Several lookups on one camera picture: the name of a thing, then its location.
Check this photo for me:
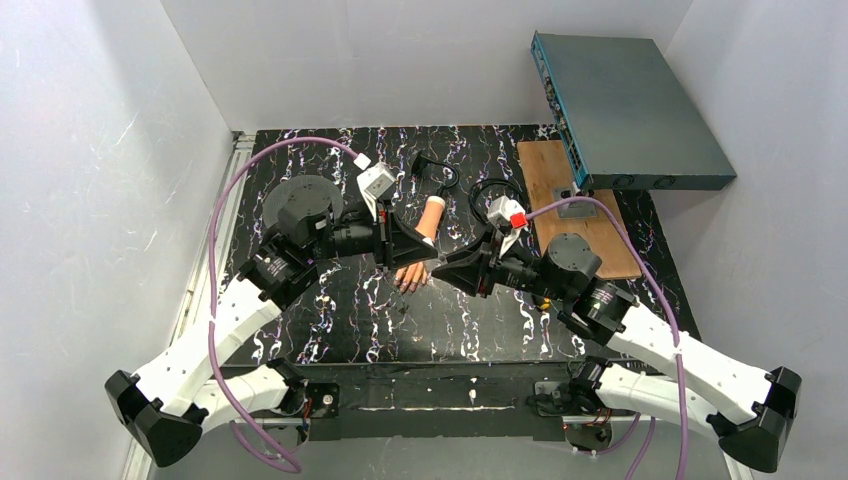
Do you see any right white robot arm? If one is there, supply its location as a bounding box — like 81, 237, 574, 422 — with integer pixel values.
432, 230, 802, 473

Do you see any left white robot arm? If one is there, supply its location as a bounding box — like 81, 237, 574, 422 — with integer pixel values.
105, 193, 445, 467

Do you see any mannequin hand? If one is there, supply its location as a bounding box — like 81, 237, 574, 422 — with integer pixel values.
394, 196, 446, 293

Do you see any yellow black screwdriver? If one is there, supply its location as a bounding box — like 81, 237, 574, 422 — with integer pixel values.
532, 295, 551, 312

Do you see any grey round disc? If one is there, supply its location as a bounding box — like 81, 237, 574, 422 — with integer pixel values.
261, 175, 344, 229

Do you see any wooden board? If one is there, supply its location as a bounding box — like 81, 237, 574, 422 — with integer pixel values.
517, 140, 642, 280

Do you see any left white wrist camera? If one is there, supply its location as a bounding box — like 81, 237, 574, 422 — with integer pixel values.
353, 153, 396, 220

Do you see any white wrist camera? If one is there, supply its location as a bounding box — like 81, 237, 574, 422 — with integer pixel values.
353, 153, 396, 220
486, 196, 528, 258

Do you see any metal stand mount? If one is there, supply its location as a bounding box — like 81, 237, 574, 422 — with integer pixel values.
553, 183, 597, 219

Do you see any coiled black cable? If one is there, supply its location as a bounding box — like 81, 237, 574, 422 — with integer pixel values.
468, 178, 529, 227

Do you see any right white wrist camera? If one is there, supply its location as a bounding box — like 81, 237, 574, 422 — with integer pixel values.
486, 196, 528, 258

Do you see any black cable with plug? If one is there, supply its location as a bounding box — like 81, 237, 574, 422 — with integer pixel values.
410, 150, 462, 198

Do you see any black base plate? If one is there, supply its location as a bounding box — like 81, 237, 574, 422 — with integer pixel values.
299, 361, 578, 441

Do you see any blue network switch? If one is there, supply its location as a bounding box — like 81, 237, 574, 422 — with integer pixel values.
531, 32, 737, 191

